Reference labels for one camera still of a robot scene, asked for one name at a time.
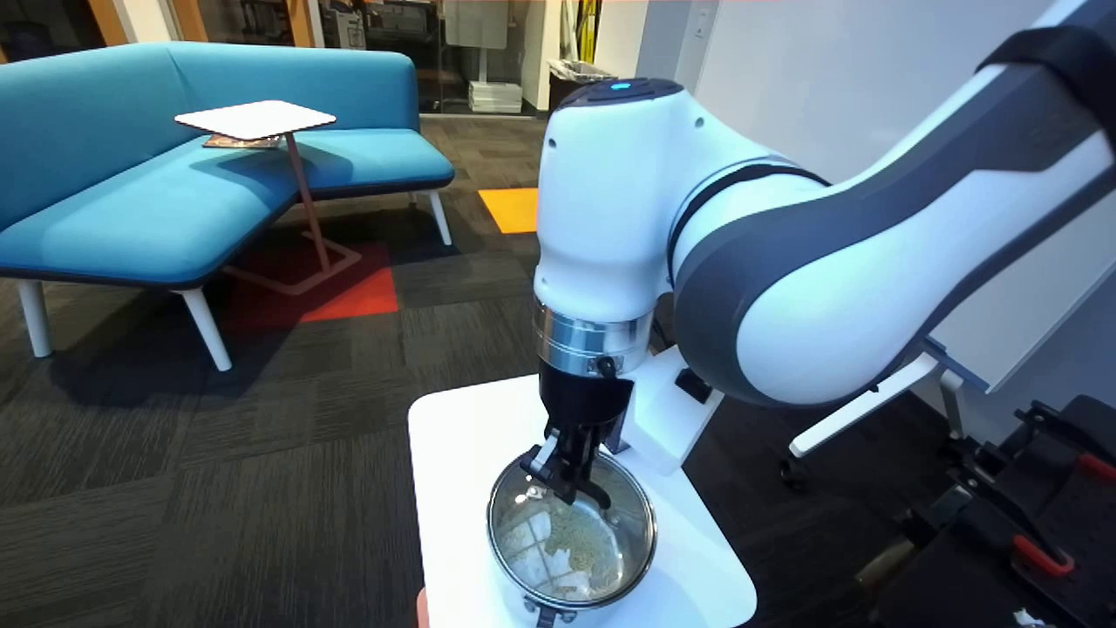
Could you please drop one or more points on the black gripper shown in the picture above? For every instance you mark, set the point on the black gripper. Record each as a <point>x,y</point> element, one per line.
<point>586,406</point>

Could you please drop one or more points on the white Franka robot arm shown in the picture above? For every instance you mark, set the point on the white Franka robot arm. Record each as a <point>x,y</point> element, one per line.
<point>882,292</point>

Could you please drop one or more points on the steel pot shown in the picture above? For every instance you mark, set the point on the steel pot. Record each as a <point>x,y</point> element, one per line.
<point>546,616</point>

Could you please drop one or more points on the white metal strut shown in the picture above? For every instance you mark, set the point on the white metal strut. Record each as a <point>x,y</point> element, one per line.
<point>860,406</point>

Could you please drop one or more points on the red black clamp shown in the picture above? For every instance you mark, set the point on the red black clamp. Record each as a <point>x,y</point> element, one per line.
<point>1039,559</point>
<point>1093,466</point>

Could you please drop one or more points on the white board panel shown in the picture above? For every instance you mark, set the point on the white board panel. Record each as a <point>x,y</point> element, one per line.
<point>1032,303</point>

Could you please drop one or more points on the long blue sofa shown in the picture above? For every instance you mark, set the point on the long blue sofa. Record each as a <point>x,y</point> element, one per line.
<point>142,220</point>

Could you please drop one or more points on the white side table orange frame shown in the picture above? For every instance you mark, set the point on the white side table orange frame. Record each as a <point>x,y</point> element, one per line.
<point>465,466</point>

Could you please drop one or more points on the white pedestal base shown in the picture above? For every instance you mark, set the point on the white pedestal base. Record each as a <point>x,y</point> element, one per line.
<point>495,95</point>

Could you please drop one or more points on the white side table red frame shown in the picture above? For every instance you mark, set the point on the white side table red frame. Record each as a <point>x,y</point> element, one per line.
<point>257,117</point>

